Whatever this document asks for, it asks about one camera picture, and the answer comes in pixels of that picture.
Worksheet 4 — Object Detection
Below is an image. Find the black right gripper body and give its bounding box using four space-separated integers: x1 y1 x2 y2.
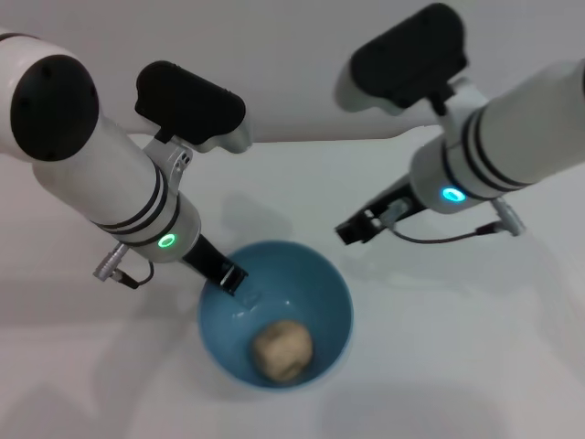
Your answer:
362 179 431 233

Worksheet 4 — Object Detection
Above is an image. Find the black grey left wrist camera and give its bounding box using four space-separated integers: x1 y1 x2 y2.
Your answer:
133 59 254 193

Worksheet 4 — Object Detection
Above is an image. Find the blue ceramic bowl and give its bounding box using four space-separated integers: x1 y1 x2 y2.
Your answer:
196 240 355 391

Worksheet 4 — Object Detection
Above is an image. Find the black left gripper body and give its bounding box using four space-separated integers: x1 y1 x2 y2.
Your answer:
181 234 233 286

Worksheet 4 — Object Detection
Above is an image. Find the left arm cable with plug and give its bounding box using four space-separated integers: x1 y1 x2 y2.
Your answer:
92 243 157 291

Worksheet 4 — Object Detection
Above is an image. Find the right arm cable with plug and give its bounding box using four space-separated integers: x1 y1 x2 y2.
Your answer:
382 198 527 244

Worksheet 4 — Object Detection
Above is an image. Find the arm cable with plug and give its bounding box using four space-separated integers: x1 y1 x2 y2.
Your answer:
92 243 157 291
382 198 527 244

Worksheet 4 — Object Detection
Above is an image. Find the beige egg yolk pastry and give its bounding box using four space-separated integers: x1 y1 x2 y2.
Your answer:
250 319 315 382

